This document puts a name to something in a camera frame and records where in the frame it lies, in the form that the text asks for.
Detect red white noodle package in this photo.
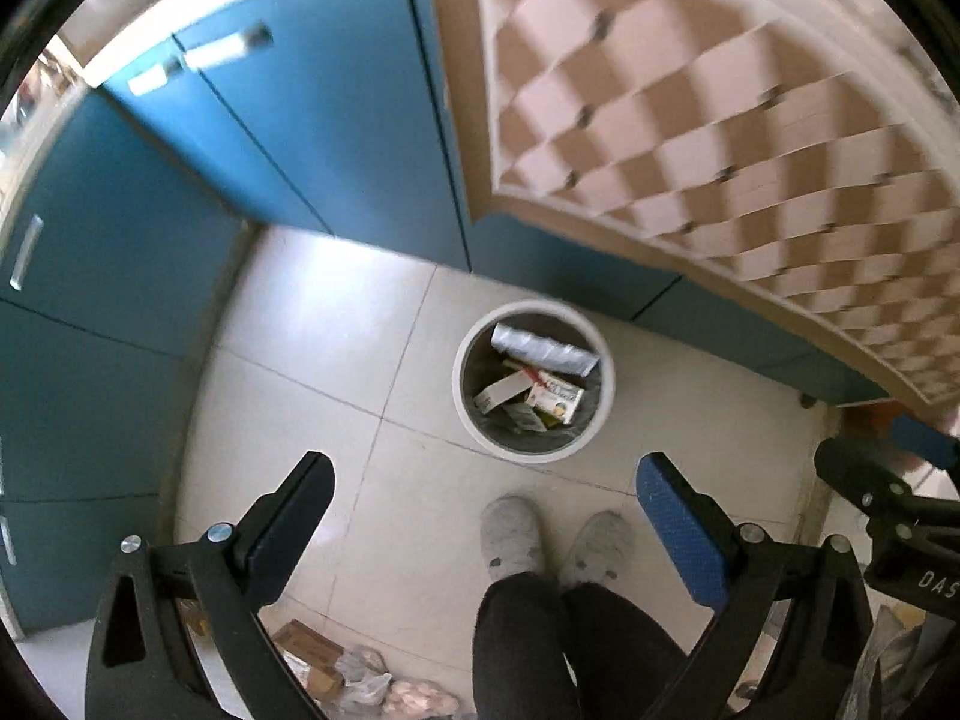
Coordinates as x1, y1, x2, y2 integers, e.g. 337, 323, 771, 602
491, 322, 601, 377

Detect white trash bin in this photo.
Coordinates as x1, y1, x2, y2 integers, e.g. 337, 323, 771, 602
451, 299, 615, 465

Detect right grey slipper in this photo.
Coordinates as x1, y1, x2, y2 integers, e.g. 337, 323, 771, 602
558, 511, 635, 590

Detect grey slipper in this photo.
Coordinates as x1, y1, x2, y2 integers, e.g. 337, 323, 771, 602
480, 496, 547, 582
558, 511, 635, 590

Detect cardboard box on floor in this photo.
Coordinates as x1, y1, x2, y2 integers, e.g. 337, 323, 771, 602
272, 619, 345, 702

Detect plastic bags on floor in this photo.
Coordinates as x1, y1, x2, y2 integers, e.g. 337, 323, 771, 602
334, 647, 460, 720

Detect black trouser legs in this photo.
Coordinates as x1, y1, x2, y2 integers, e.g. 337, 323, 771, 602
472, 572, 686, 718

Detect left grey slipper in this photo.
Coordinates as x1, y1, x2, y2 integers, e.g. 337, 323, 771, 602
480, 496, 547, 582

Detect checkered beige table mat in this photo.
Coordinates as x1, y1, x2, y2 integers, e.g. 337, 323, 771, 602
436, 0, 958, 410

